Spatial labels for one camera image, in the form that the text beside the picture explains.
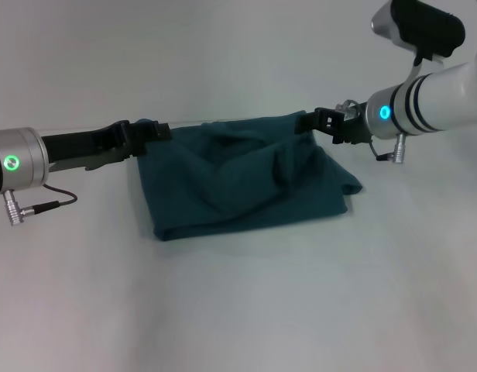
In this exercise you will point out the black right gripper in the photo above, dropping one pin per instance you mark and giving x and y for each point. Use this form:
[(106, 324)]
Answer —
[(351, 128)]

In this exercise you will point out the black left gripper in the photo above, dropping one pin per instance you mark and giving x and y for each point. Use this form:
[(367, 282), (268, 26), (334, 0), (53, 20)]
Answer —
[(83, 149)]

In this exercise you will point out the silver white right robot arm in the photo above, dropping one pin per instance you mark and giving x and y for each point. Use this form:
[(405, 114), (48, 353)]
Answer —
[(428, 104)]

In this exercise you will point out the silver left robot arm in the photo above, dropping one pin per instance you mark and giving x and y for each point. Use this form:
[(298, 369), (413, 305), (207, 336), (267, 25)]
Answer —
[(14, 162)]

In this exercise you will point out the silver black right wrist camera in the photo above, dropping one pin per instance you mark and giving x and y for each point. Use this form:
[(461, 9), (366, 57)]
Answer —
[(424, 27)]

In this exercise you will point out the teal t-shirt with FREE print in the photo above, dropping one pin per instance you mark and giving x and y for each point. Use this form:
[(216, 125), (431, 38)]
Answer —
[(242, 174)]

